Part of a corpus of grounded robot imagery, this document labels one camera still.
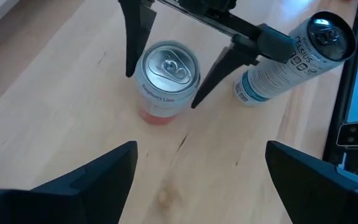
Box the black aluminium table frame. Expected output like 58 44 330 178
321 0 358 175

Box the white Celsius can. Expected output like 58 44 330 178
232 11 357 108

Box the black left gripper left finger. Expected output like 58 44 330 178
0 140 139 224

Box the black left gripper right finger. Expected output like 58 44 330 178
265 140 358 224

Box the black table-level camera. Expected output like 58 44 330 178
335 121 358 156

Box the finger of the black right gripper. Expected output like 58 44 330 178
117 0 158 78
191 45 260 110

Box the pink and white soda can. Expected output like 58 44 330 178
134 39 202 126

